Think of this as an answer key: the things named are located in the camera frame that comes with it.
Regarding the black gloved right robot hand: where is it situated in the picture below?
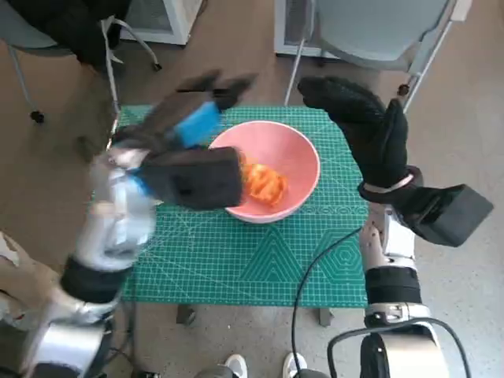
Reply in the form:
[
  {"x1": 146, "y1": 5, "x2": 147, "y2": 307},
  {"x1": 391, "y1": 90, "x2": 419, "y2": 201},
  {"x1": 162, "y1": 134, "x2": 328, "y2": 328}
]
[{"x1": 298, "y1": 76, "x2": 410, "y2": 188}]

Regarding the black jacket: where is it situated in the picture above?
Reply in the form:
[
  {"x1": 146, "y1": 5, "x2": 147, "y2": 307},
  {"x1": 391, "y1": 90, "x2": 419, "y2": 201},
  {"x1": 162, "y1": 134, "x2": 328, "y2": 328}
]
[{"x1": 15, "y1": 0, "x2": 131, "y2": 66}]

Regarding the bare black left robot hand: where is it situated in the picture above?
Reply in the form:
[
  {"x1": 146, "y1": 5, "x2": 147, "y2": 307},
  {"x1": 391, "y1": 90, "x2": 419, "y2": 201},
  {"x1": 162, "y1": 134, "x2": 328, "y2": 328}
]
[{"x1": 112, "y1": 69, "x2": 260, "y2": 158}]

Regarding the white shoe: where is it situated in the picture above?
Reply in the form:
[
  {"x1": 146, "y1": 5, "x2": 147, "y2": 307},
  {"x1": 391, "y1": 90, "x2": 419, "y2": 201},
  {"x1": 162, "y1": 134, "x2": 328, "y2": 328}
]
[
  {"x1": 224, "y1": 354, "x2": 248, "y2": 378},
  {"x1": 283, "y1": 353, "x2": 307, "y2": 378}
]

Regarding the grey mesh chair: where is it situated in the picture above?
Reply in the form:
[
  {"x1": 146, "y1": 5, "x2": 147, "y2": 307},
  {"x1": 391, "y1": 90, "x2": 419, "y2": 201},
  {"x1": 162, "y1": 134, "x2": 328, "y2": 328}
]
[{"x1": 283, "y1": 0, "x2": 468, "y2": 115}]

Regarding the rectangular braided toy bread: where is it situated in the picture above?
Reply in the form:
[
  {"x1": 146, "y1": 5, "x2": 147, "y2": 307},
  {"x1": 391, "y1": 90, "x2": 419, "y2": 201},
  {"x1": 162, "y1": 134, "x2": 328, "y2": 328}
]
[{"x1": 239, "y1": 161, "x2": 289, "y2": 209}]

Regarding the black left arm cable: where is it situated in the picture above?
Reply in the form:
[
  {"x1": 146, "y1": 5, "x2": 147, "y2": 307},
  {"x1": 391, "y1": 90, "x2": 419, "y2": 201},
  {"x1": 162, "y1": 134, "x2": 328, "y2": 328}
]
[{"x1": 100, "y1": 302, "x2": 137, "y2": 365}]

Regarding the white mesh-front cabinet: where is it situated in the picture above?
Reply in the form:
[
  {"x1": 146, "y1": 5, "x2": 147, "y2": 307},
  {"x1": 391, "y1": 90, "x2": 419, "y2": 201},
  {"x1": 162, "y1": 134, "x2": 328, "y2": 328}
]
[{"x1": 117, "y1": 0, "x2": 206, "y2": 46}]

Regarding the pink bowl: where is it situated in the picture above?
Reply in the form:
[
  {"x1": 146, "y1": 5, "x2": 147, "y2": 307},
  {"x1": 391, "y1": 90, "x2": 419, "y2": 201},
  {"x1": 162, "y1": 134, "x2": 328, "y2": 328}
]
[{"x1": 207, "y1": 120, "x2": 321, "y2": 224}]

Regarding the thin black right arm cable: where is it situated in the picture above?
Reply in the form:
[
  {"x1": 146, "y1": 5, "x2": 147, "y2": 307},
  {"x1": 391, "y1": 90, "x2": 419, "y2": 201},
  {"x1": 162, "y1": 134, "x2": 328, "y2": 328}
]
[{"x1": 291, "y1": 227, "x2": 362, "y2": 378}]

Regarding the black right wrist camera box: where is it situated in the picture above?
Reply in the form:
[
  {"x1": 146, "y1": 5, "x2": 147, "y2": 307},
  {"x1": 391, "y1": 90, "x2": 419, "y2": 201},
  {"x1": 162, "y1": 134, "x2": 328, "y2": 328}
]
[{"x1": 401, "y1": 183, "x2": 495, "y2": 248}]

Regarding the white furniture panel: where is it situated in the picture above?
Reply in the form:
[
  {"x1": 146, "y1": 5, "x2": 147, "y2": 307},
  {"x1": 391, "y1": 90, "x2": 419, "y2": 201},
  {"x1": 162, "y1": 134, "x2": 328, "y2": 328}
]
[{"x1": 452, "y1": 0, "x2": 473, "y2": 21}]

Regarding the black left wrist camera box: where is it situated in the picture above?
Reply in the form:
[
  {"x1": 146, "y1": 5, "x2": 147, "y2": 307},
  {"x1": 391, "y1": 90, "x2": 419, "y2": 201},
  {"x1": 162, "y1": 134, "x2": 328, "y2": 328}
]
[{"x1": 137, "y1": 146, "x2": 247, "y2": 209}]

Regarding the grey chair with metal legs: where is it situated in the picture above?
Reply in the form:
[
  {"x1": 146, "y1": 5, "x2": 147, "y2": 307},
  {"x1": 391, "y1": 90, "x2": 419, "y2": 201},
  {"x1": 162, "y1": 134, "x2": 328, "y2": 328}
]
[{"x1": 0, "y1": 0, "x2": 163, "y2": 121}]

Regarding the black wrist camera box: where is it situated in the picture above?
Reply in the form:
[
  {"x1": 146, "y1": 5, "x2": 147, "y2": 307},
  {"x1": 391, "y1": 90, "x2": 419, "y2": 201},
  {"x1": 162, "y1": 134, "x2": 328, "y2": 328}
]
[
  {"x1": 137, "y1": 146, "x2": 247, "y2": 209},
  {"x1": 401, "y1": 183, "x2": 495, "y2": 248}
]

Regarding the green cutting mat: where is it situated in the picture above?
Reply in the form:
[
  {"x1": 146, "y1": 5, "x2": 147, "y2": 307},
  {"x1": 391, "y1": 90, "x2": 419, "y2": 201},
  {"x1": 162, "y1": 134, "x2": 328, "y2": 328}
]
[{"x1": 92, "y1": 105, "x2": 369, "y2": 308}]

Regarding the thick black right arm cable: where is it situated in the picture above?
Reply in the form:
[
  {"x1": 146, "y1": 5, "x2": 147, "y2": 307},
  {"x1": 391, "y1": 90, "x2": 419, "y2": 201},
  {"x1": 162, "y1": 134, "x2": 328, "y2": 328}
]
[{"x1": 328, "y1": 317, "x2": 472, "y2": 378}]

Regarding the white cabinet with vent grille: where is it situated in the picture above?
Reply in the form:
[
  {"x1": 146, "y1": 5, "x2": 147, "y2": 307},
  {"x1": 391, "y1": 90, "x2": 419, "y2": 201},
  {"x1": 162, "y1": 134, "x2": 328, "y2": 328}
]
[{"x1": 274, "y1": 0, "x2": 339, "y2": 58}]

